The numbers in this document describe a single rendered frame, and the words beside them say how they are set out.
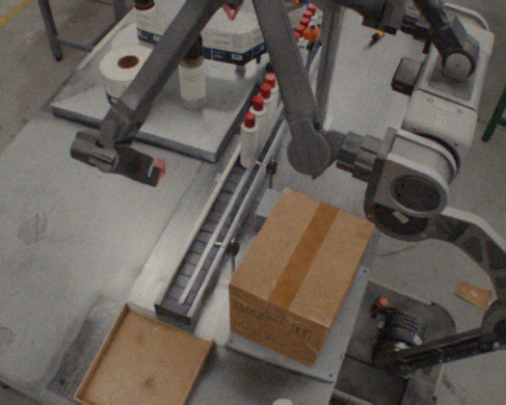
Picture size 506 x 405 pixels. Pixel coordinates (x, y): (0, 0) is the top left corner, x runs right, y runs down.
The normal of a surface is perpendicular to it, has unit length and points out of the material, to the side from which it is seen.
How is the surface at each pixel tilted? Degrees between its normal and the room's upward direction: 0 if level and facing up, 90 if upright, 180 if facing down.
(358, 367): 0
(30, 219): 0
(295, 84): 49
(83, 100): 0
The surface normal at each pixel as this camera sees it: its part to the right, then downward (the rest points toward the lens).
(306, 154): -0.33, 0.18
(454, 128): 0.02, -0.60
